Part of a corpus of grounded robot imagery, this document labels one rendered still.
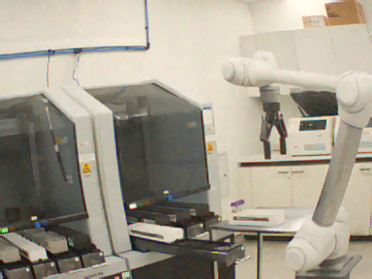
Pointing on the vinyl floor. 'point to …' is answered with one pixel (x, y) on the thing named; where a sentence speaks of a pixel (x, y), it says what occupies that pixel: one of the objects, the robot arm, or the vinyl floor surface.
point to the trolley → (294, 216)
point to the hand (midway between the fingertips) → (275, 153)
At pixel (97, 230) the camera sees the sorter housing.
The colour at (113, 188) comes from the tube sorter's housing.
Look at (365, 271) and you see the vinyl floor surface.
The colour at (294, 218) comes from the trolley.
